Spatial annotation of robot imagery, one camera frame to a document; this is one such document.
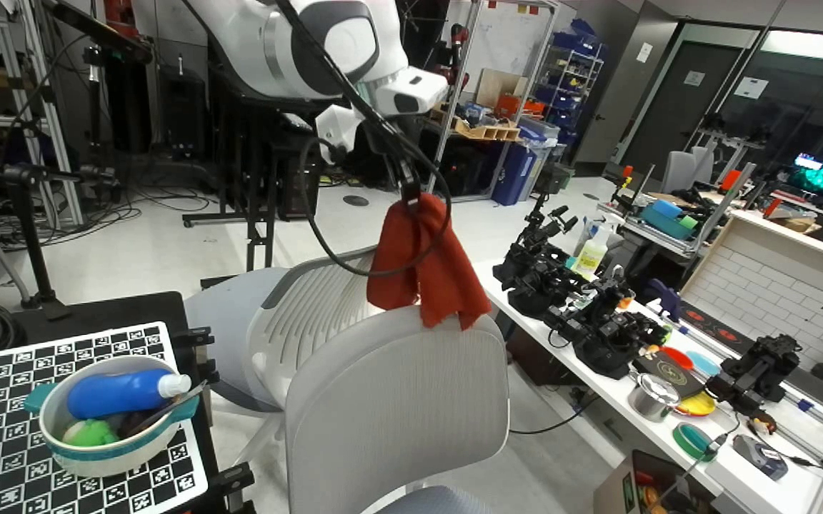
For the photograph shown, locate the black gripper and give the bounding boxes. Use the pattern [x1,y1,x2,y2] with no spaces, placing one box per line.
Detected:
[381,120,431,208]

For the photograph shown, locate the orange cloth towel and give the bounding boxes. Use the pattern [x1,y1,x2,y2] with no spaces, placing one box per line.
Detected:
[364,192,498,335]

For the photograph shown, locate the slatted back office chair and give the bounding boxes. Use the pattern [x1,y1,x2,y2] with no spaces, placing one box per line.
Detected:
[184,249,407,417]

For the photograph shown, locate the grey mesh back office chair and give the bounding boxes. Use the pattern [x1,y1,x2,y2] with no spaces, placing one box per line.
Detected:
[281,305,516,514]

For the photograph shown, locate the blue storage bin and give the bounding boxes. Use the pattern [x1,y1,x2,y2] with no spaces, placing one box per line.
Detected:
[490,122,563,208]

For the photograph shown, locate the whiteboard panel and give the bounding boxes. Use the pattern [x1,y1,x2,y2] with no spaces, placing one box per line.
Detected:
[448,0,563,108]

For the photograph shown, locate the clear spray bottle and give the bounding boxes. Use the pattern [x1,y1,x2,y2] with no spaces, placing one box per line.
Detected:
[571,218,614,287]

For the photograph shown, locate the black equipment pile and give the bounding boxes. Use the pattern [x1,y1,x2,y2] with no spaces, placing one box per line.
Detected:
[570,284,676,379]

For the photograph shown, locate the teal plastic box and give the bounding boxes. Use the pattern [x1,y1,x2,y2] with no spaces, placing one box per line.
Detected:
[641,197,703,244]

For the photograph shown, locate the red plate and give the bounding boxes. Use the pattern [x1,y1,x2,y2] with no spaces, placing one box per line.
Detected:
[657,345,697,375]

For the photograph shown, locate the metal cup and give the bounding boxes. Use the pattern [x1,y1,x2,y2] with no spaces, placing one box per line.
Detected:
[626,372,683,427]

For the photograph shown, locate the white work table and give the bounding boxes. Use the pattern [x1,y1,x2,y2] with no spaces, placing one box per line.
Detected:
[463,257,823,514]

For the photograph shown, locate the blue plate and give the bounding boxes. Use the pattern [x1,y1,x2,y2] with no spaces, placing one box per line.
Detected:
[687,352,726,384]

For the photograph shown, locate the yellow bowl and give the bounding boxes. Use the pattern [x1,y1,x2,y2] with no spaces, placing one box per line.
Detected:
[676,389,721,419]

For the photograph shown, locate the blue plastic bottle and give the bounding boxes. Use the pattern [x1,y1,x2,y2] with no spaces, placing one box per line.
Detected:
[66,368,196,422]

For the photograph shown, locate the white brick pattern box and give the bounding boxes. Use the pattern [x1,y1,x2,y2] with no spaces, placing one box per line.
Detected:
[677,208,823,405]

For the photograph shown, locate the printed cardboard box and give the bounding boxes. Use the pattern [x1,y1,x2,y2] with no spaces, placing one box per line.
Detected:
[593,449,721,514]

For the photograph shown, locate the black clamp device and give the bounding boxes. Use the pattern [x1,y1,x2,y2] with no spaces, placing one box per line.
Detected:
[706,332,806,408]

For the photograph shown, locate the black light stand tripod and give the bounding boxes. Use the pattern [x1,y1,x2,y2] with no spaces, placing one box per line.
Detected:
[0,155,131,309]

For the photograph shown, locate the white teal rimmed bowl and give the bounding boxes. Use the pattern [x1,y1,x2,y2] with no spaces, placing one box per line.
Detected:
[23,355,207,481]

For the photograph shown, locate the green ball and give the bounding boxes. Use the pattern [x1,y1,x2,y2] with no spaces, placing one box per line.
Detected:
[60,417,123,449]

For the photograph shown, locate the metal shelving unit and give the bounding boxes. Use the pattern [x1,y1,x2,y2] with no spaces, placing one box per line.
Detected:
[0,0,87,234]

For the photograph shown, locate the checkerboard calibration board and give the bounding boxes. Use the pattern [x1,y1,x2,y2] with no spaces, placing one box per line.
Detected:
[0,319,213,514]

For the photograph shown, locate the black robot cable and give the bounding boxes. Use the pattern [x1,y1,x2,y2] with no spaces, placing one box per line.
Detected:
[273,0,456,284]

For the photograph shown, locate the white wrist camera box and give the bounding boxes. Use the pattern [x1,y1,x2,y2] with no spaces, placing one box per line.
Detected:
[370,67,453,120]

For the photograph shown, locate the black camera rig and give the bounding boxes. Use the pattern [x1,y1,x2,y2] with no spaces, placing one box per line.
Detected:
[493,194,598,322]

